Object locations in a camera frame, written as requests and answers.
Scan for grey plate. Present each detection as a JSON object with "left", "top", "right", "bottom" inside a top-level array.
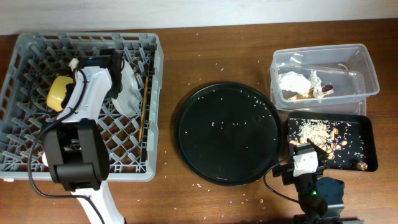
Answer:
[{"left": 112, "top": 59, "right": 140, "bottom": 118}]

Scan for wooden chopstick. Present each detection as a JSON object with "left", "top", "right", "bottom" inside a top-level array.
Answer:
[{"left": 139, "top": 76, "right": 149, "bottom": 141}]

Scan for food scraps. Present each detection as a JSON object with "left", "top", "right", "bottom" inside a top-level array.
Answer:
[{"left": 288, "top": 118, "right": 369, "bottom": 171}]

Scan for clear plastic bin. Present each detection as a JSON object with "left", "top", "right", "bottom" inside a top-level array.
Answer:
[{"left": 270, "top": 44, "right": 380, "bottom": 115}]

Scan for grey dishwasher rack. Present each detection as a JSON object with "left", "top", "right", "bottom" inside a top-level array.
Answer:
[{"left": 1, "top": 32, "right": 164, "bottom": 182}]

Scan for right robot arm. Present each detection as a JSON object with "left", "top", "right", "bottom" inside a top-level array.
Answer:
[{"left": 280, "top": 141, "right": 364, "bottom": 224}]

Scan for pink cup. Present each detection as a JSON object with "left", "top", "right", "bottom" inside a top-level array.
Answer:
[{"left": 42, "top": 153, "right": 49, "bottom": 167}]

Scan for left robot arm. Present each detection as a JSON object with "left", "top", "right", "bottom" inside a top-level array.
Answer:
[{"left": 34, "top": 49, "right": 128, "bottom": 223}]

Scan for black rectangular tray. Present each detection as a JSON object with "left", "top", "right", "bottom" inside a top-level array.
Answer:
[{"left": 287, "top": 111, "right": 378, "bottom": 172}]

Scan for yellow bowl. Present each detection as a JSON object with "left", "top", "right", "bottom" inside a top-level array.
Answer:
[{"left": 46, "top": 76, "right": 73, "bottom": 112}]

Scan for white napkin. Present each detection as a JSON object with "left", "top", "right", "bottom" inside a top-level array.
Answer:
[{"left": 279, "top": 70, "right": 325, "bottom": 100}]

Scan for gold snack wrapper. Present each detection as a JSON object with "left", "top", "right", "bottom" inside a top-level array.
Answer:
[{"left": 287, "top": 85, "right": 334, "bottom": 101}]

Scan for round black tray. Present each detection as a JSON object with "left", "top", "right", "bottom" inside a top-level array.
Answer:
[{"left": 174, "top": 82, "right": 284, "bottom": 186}]

